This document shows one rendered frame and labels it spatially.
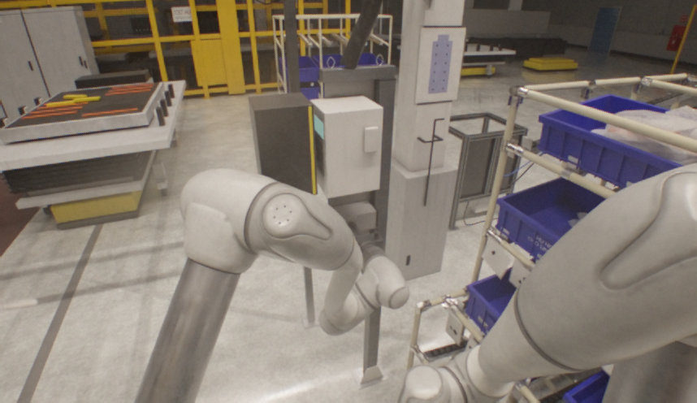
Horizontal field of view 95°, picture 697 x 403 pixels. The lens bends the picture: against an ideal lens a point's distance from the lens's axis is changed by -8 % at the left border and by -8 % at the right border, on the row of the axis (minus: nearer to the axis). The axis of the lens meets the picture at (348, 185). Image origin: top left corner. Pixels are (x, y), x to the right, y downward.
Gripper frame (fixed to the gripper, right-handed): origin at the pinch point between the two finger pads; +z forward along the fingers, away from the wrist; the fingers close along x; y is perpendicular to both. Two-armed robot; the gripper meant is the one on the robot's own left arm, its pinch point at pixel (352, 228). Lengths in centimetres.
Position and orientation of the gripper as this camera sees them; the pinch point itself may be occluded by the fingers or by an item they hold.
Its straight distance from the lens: 131.3
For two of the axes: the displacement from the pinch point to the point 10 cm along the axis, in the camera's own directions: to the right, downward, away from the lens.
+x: -9.4, 1.6, -3.0
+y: 0.0, -8.8, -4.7
